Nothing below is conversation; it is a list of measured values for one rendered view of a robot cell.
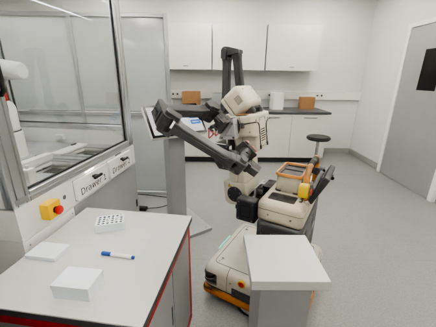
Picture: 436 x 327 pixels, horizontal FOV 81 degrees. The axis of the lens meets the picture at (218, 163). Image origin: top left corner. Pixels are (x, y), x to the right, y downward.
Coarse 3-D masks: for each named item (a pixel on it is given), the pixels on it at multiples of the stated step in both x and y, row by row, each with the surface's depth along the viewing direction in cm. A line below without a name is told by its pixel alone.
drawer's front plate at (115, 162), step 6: (120, 156) 170; (126, 156) 178; (108, 162) 157; (114, 162) 163; (120, 162) 171; (126, 162) 179; (108, 168) 158; (120, 168) 171; (108, 174) 160; (114, 174) 164
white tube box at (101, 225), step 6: (102, 216) 121; (108, 216) 122; (114, 216) 121; (120, 216) 121; (96, 222) 116; (102, 222) 116; (108, 222) 116; (114, 222) 116; (120, 222) 117; (96, 228) 114; (102, 228) 115; (108, 228) 115; (114, 228) 116; (120, 228) 117
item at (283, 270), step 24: (264, 240) 111; (288, 240) 111; (264, 264) 97; (288, 264) 97; (312, 264) 97; (264, 288) 90; (288, 288) 90; (312, 288) 90; (264, 312) 98; (288, 312) 98
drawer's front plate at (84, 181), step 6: (96, 168) 146; (102, 168) 150; (90, 174) 139; (78, 180) 129; (84, 180) 134; (90, 180) 139; (96, 180) 145; (102, 180) 151; (78, 186) 130; (84, 186) 135; (96, 186) 145; (78, 192) 130; (90, 192) 140; (78, 198) 130
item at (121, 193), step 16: (128, 176) 188; (96, 192) 148; (112, 192) 166; (128, 192) 189; (80, 208) 135; (112, 208) 167; (128, 208) 190; (48, 224) 114; (64, 224) 124; (0, 240) 103; (32, 240) 106; (0, 256) 106; (16, 256) 104; (0, 272) 109
